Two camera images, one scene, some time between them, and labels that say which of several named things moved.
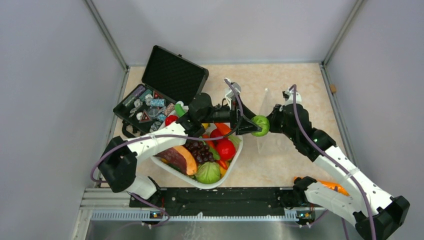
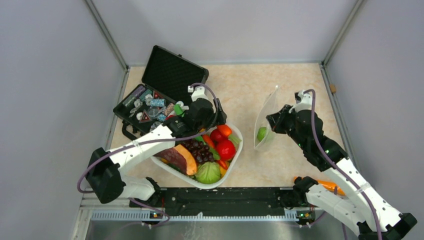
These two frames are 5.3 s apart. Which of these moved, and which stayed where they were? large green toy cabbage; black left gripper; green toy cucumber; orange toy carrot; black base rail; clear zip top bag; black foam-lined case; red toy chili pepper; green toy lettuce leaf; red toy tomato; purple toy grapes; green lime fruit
Moved: clear zip top bag; green lime fruit; orange toy carrot; black left gripper
Stayed: black base rail; green toy lettuce leaf; red toy tomato; red toy chili pepper; purple toy grapes; large green toy cabbage; green toy cucumber; black foam-lined case
